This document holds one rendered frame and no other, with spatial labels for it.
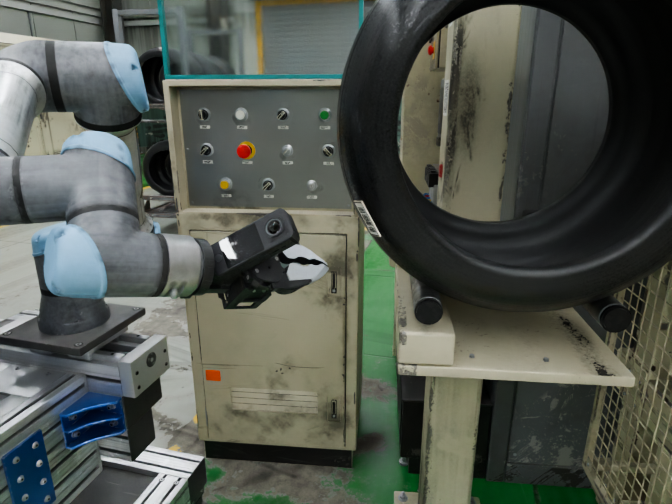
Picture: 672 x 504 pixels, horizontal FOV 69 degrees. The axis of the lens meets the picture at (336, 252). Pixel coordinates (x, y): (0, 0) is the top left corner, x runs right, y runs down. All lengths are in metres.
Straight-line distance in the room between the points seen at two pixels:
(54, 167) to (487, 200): 0.83
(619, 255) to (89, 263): 0.67
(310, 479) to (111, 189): 1.38
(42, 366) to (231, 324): 0.54
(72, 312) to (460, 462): 1.02
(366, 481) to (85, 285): 1.39
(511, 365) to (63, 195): 0.68
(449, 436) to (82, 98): 1.12
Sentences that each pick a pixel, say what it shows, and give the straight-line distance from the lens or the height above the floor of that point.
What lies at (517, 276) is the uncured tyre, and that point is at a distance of 0.75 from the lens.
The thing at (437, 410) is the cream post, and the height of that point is 0.46.
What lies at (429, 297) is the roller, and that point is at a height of 0.92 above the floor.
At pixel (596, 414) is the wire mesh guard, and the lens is 1.42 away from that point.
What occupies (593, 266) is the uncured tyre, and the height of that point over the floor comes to 0.99.
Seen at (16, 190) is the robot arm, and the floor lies 1.13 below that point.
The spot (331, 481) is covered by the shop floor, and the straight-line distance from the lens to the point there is 1.79.
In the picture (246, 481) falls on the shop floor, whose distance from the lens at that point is 1.82.
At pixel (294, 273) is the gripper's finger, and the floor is 0.99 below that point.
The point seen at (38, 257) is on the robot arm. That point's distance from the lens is 1.22.
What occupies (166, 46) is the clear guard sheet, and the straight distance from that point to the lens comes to 1.52.
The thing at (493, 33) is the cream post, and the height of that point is 1.34.
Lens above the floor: 1.22
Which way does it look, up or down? 18 degrees down
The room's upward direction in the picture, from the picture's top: straight up
